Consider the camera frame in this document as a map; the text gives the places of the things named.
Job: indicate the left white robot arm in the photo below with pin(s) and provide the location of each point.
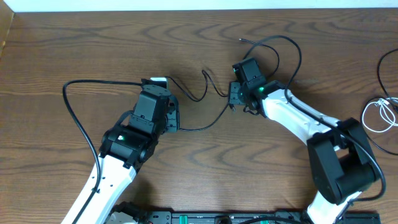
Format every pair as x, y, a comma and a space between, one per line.
124, 149

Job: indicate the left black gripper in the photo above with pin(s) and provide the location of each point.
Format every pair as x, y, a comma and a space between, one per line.
174, 110

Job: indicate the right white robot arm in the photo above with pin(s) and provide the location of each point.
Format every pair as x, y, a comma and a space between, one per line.
341, 160

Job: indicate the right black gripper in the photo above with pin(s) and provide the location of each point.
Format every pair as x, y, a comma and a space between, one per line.
234, 87

